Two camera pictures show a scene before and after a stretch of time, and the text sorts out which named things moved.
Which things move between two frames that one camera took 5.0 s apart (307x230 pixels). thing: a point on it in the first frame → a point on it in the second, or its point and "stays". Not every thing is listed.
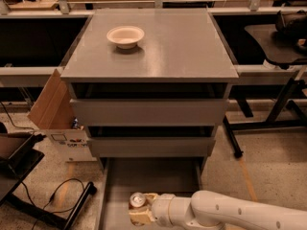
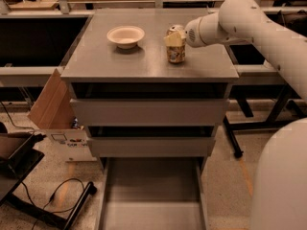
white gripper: (162, 206) → (192, 34)
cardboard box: (53, 111) stays
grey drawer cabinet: (151, 83) stays
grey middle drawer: (152, 141) stays
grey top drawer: (149, 103) stays
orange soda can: (136, 200) → (176, 53)
